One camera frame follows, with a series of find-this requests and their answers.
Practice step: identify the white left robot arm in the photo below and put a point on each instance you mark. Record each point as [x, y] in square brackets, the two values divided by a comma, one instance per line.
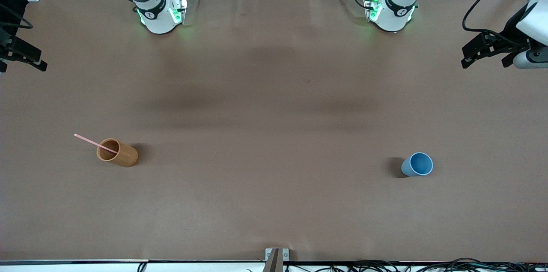
[396, 17]

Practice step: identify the pink chopstick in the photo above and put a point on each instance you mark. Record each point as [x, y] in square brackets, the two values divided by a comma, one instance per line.
[87, 140]

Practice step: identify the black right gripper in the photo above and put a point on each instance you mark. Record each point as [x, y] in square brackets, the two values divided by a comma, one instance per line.
[9, 28]

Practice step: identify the metal table edge bracket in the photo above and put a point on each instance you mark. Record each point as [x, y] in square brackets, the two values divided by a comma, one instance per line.
[276, 259]

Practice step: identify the brown wooden cup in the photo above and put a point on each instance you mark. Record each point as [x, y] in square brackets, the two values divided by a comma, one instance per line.
[122, 155]

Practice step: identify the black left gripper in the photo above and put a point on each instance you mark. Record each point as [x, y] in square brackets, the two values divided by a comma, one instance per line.
[510, 31]

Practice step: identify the blue plastic cup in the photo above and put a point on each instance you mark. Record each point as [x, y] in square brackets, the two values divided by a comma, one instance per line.
[417, 165]

